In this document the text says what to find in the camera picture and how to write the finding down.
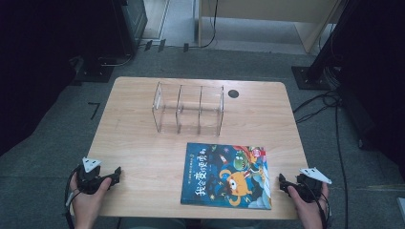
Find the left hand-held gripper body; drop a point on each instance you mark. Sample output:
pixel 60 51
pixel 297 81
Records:
pixel 89 181

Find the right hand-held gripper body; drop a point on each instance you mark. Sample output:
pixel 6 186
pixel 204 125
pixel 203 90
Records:
pixel 309 191

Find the blue cartoon picture book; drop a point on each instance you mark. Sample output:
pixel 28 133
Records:
pixel 223 181

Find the clear acrylic book rack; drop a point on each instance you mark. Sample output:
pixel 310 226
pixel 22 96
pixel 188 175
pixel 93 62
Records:
pixel 187 109

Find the person's right hand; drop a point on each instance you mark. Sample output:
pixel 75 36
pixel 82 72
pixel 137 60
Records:
pixel 310 214

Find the person's left hand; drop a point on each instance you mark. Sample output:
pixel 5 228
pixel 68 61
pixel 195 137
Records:
pixel 86 205

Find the black angled floor tape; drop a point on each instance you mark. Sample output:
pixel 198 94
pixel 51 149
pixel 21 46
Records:
pixel 94 109

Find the person's lap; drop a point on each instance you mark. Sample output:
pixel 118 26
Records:
pixel 191 224

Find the white object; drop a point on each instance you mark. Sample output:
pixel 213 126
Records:
pixel 401 208

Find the black round table grommet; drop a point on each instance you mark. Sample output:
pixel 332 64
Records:
pixel 233 93

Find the dark curtain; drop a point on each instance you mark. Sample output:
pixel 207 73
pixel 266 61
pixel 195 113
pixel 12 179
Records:
pixel 379 79
pixel 38 63

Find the black metal stand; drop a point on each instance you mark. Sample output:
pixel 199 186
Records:
pixel 328 44

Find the black equipment cabinet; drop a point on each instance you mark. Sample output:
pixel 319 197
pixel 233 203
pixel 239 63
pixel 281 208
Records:
pixel 132 25

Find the light wooden cabinet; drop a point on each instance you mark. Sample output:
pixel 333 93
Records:
pixel 270 9

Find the black stand base plate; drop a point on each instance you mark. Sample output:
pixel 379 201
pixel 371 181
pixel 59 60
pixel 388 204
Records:
pixel 95 73

